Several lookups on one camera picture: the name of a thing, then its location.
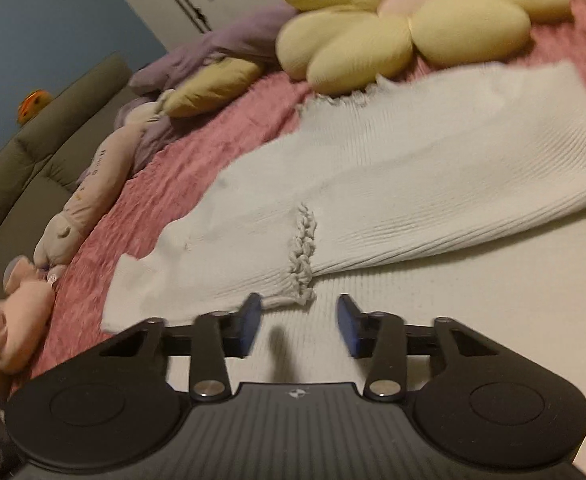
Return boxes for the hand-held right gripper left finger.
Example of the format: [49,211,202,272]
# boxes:
[98,294,262,402]

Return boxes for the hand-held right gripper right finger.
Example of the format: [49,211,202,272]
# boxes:
[339,294,499,402]

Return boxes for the white ribbed sweater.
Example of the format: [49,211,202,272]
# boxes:
[102,60,586,468]

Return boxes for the pink ribbed blanket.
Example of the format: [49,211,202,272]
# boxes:
[28,0,586,386]

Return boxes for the long beige plush toy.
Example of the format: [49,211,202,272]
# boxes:
[33,89,176,281]

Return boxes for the pink plush toy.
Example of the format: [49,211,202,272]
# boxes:
[0,255,58,396]

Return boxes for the small yellow pillow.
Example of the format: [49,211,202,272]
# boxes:
[164,57,266,118]

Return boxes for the grey-green sofa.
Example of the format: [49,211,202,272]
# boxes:
[0,52,138,281]

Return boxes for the yellow flower pillow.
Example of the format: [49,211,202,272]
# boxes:
[275,0,574,95]

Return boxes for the purple cloth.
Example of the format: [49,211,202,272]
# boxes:
[75,2,299,186]

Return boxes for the orange toy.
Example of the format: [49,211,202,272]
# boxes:
[17,89,52,126]

